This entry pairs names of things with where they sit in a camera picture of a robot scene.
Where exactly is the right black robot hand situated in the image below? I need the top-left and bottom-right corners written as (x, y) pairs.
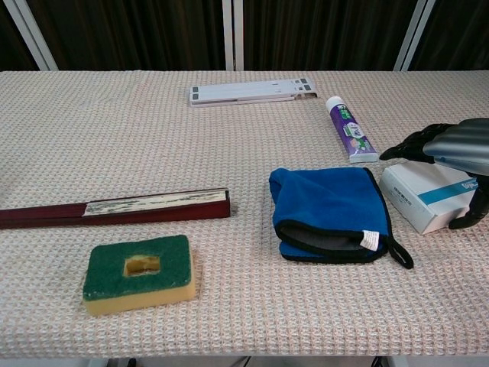
top-left (378, 117), bottom-right (489, 230)

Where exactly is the white box with blue stripe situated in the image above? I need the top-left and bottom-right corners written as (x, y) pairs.
top-left (379, 160), bottom-right (481, 235)

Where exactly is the purple toothpaste tube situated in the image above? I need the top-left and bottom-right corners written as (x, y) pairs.
top-left (325, 96), bottom-right (380, 164)

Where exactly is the blue microfiber cloth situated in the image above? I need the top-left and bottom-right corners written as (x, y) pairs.
top-left (268, 167), bottom-right (415, 270)

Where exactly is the white folding laptop stand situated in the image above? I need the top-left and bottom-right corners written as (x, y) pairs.
top-left (189, 77), bottom-right (320, 108)

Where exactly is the beige waffle tablecloth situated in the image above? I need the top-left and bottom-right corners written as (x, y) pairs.
top-left (0, 70), bottom-right (489, 359)

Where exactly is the dark curtain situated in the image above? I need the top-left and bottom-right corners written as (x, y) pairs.
top-left (0, 0), bottom-right (489, 73)

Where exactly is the green and yellow sponge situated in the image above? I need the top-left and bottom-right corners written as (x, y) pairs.
top-left (83, 234), bottom-right (197, 317)

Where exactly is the dark red folded fan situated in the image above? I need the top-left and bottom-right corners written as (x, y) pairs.
top-left (0, 188), bottom-right (232, 230)

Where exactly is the white frame post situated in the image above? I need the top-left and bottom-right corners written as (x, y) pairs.
top-left (222, 0), bottom-right (245, 72)
top-left (2, 0), bottom-right (59, 72)
top-left (393, 0), bottom-right (437, 73)

